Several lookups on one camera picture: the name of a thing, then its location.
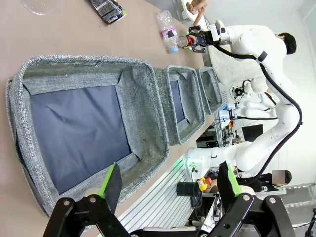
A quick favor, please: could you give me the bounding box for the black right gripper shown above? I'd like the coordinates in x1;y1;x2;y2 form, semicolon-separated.
188;24;219;53

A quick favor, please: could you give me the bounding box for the clear plastic cup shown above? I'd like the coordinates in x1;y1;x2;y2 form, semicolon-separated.
21;0;54;16

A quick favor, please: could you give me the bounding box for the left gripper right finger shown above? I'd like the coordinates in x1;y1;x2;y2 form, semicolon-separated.
209;161;297;237

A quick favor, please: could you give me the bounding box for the crushed red can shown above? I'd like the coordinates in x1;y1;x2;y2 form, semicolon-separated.
177;35;196;49

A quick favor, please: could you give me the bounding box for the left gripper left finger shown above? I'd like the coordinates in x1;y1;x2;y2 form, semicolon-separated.
43;162;134;237

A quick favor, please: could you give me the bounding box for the seated person in black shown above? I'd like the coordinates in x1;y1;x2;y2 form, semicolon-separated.
234;169;293;192

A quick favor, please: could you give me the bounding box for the grey fabric basket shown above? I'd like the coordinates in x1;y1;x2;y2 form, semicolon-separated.
5;55;171;218
153;65;206;146
198;67;223;116

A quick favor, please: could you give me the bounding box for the person's left hand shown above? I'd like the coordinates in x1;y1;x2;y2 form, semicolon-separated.
186;0;209;25

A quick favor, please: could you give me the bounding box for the clear bottle with blue cap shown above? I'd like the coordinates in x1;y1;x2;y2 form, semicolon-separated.
156;9;180;54

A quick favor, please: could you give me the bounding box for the black computer monitor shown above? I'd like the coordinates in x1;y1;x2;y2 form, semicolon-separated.
241;124;264;143

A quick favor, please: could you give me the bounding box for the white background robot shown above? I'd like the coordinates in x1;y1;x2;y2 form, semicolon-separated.
231;79;279;121

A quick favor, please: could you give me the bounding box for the person in white sweater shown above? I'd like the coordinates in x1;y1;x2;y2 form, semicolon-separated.
181;0;297;94

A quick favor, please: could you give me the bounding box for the cluttered equipment rack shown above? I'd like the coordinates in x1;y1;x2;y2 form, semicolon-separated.
213;98;241;149

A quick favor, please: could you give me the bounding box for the crushed black silver can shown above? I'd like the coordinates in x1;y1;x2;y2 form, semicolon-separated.
89;0;127;25

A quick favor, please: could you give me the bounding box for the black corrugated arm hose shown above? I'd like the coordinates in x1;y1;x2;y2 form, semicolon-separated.
216;44;303;185

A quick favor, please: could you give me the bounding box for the yellow emergency stop button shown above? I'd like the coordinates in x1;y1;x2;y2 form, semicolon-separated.
197;177;212;192

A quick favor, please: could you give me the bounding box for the black cylinder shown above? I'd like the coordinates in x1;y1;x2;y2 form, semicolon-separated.
176;181;199;197

